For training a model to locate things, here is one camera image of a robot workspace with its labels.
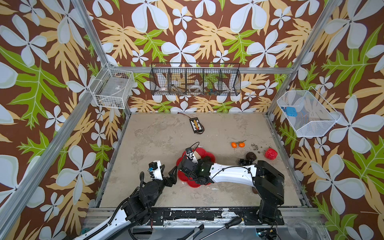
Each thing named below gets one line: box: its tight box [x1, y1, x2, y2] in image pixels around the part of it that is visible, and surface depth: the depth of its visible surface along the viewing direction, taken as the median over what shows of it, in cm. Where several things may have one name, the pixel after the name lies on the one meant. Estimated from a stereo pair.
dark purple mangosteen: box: [246, 152, 257, 161], surface depth 94 cm
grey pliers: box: [177, 223, 205, 240], surface depth 70 cm
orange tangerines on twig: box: [230, 139, 247, 149], surface depth 101 cm
